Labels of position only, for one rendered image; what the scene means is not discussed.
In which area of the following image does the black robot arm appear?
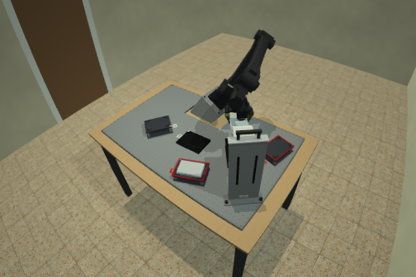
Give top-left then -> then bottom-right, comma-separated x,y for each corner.
208,30 -> 276,121

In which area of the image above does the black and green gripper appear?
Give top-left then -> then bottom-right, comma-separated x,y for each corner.
225,102 -> 254,123

